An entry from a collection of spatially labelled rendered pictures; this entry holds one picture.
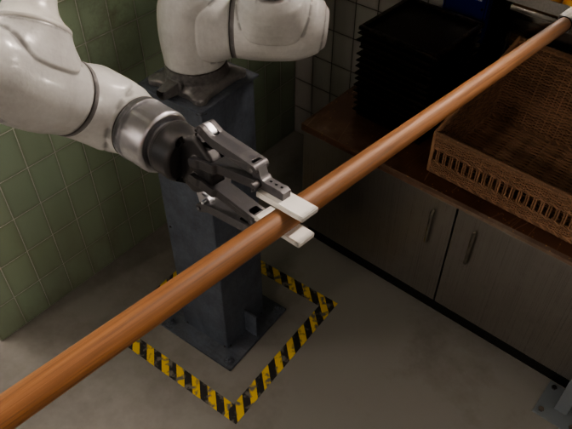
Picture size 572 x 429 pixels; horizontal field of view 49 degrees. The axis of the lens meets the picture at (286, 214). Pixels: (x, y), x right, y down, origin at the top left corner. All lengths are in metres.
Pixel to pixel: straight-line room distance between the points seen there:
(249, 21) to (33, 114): 0.74
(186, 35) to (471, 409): 1.45
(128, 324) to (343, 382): 1.63
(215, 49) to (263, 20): 0.15
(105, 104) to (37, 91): 0.11
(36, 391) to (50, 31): 0.42
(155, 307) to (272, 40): 0.94
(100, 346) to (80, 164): 1.68
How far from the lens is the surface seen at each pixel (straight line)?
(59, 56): 0.81
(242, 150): 0.75
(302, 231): 0.75
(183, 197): 1.80
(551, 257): 1.93
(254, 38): 1.46
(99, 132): 0.87
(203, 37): 1.49
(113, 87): 0.87
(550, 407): 2.29
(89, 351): 0.59
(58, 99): 0.80
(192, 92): 1.56
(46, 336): 2.43
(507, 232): 1.94
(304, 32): 1.46
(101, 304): 2.46
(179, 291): 0.63
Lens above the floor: 1.87
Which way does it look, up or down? 44 degrees down
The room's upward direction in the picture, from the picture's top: straight up
